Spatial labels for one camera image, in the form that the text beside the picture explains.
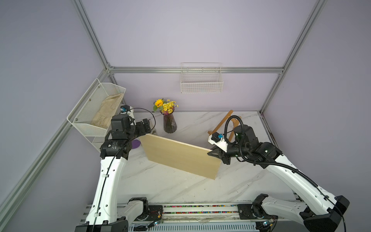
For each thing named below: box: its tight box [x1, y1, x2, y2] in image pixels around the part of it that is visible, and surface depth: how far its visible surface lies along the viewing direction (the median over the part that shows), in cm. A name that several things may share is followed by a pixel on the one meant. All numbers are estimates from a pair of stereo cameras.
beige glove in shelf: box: [90, 92, 124, 129], surface depth 84 cm
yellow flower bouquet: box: [153, 98, 180, 116], surface depth 92 cm
